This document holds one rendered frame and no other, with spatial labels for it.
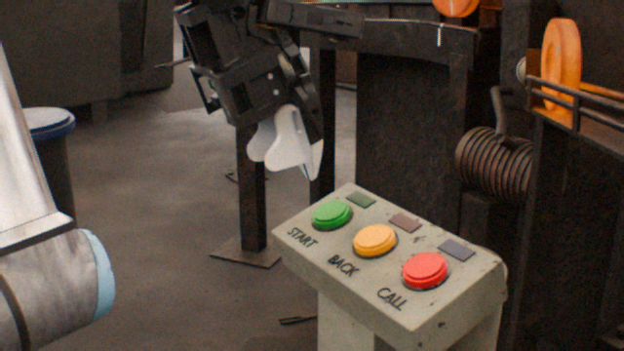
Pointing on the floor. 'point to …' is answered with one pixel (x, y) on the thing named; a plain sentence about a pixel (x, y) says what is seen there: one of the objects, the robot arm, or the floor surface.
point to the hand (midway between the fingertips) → (313, 164)
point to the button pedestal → (387, 281)
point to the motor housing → (493, 194)
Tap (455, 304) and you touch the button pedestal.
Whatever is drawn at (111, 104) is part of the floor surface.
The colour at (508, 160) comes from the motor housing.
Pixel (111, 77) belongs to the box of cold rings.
